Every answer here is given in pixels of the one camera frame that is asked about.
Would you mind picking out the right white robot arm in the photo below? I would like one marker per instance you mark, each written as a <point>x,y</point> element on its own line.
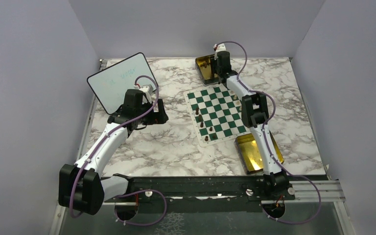
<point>255,116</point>

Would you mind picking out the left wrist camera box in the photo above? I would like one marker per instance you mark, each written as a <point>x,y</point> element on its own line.
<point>145,89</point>

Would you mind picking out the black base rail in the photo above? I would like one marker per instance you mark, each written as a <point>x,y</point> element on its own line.
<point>200,194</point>

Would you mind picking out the white chess pieces group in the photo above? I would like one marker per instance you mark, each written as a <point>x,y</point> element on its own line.
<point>234,101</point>

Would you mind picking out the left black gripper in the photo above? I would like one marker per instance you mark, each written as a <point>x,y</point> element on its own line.
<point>158,117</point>

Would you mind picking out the small whiteboard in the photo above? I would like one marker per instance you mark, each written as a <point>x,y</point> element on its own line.
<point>111,84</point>

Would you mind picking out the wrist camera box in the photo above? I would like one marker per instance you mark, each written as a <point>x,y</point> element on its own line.
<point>219,48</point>
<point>145,89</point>

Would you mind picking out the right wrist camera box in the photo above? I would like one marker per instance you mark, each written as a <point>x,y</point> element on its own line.
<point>219,48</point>

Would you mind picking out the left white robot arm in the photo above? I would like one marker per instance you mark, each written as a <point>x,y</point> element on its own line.
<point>81,188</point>

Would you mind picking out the green white chess board mat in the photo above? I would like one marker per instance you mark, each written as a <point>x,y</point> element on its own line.
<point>212,103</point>

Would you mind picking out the tin with dark pieces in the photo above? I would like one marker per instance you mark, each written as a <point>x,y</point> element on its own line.
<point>203,67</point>

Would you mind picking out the empty gold tin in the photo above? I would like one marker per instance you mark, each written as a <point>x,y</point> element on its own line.
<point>249,154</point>

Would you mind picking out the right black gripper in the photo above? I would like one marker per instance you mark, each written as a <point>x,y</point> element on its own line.
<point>213,61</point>

